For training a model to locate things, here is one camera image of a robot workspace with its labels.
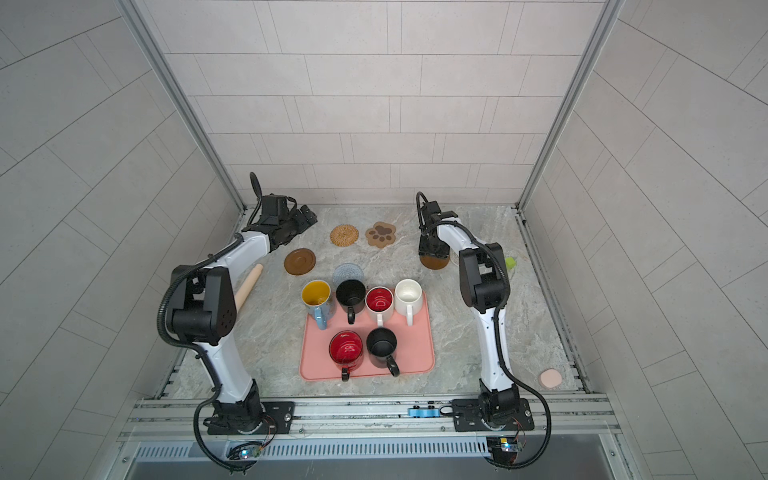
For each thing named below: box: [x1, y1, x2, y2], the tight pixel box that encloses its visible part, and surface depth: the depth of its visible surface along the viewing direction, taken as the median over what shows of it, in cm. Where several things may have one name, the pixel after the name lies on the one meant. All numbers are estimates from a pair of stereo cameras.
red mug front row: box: [328, 330, 364, 382], surface depth 78 cm
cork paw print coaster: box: [365, 221, 396, 249], surface depth 110 cm
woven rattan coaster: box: [330, 224, 359, 247], surface depth 110 cm
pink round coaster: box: [540, 369, 562, 388], surface depth 77 cm
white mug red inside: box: [365, 286, 394, 328], surface depth 86 cm
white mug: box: [394, 278, 423, 327], surface depth 85 cm
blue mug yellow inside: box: [301, 279, 331, 330], surface depth 84 cm
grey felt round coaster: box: [332, 262, 364, 290], surface depth 99 cm
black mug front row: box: [366, 327, 400, 377], surface depth 77 cm
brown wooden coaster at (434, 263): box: [420, 255, 450, 270], surface depth 103 cm
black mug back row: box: [336, 279, 367, 325], surface depth 86 cm
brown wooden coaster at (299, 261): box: [284, 248, 316, 276], surface depth 101 cm
